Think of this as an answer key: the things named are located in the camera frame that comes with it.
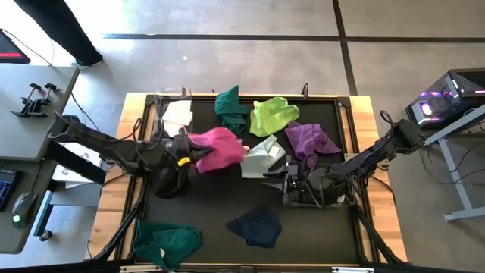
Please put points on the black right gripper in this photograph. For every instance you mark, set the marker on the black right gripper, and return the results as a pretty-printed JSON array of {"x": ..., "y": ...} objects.
[{"x": 293, "y": 182}]

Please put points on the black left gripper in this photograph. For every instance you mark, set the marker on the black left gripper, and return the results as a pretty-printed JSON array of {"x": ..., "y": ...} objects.
[{"x": 176, "y": 149}]

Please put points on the magenta towel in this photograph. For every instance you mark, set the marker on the magenta towel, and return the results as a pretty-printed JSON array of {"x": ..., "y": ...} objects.
[{"x": 223, "y": 151}]

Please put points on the pale grey towel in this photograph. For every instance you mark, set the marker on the pale grey towel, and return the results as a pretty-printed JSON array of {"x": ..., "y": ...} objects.
[{"x": 259, "y": 159}]

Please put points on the white towel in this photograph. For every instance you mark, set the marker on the white towel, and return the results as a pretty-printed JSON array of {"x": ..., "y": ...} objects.
[{"x": 178, "y": 113}]

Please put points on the dark green towel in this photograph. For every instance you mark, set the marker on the dark green towel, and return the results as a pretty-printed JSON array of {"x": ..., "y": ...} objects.
[{"x": 229, "y": 110}]

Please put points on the purple towel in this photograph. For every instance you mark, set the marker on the purple towel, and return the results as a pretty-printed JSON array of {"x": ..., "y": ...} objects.
[{"x": 308, "y": 138}]

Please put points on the navy blue towel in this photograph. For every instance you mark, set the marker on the navy blue towel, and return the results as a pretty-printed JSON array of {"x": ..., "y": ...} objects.
[{"x": 257, "y": 227}]

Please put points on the lime green towel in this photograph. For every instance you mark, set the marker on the lime green towel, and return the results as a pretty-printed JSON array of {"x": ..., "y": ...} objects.
[{"x": 271, "y": 115}]

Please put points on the green cloth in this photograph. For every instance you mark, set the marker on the green cloth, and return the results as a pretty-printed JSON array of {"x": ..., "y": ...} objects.
[{"x": 170, "y": 240}]

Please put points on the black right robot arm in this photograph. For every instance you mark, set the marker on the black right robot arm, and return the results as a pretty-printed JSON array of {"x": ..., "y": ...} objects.
[{"x": 363, "y": 161}]

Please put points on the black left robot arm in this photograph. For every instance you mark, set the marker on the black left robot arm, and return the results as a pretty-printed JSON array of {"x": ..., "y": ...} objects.
[{"x": 98, "y": 142}]

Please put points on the yellow tape tag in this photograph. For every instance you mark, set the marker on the yellow tape tag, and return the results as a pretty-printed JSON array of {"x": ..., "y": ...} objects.
[{"x": 183, "y": 161}]

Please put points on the black table mat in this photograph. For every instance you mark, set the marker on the black table mat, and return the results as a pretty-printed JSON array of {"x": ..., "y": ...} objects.
[{"x": 227, "y": 197}]

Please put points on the black table hook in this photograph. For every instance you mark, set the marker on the black table hook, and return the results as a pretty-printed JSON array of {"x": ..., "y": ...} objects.
[{"x": 305, "y": 91}]

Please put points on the white cardboard box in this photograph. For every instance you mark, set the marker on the white cardboard box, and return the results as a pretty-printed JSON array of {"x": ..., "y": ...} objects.
[{"x": 64, "y": 175}]

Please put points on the black clamp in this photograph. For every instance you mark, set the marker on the black clamp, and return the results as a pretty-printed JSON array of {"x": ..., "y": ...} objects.
[
  {"x": 39, "y": 106},
  {"x": 23, "y": 108}
]

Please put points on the grey metal standing desk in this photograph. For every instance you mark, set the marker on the grey metal standing desk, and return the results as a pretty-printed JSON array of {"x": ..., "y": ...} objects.
[{"x": 454, "y": 170}]

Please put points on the computer tower with lights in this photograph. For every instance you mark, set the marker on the computer tower with lights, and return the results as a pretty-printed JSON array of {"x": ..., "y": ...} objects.
[{"x": 443, "y": 102}]

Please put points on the person's leg in black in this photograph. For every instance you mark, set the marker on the person's leg in black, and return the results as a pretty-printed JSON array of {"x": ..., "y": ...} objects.
[{"x": 64, "y": 30}]

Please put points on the light grey desk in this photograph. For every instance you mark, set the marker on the light grey desk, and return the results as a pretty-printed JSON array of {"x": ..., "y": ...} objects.
[{"x": 19, "y": 140}]

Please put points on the black computer mouse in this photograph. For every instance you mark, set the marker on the black computer mouse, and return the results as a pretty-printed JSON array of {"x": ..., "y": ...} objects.
[{"x": 24, "y": 208}]

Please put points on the black keyboard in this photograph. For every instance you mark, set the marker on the black keyboard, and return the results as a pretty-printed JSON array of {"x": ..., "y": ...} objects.
[{"x": 7, "y": 187}]

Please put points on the dark grey desk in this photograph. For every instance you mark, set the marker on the dark grey desk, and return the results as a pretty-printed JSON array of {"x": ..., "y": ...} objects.
[{"x": 19, "y": 242}]

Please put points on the black monitor red bar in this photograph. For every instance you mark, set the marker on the black monitor red bar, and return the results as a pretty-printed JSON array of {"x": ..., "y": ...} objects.
[{"x": 11, "y": 49}]

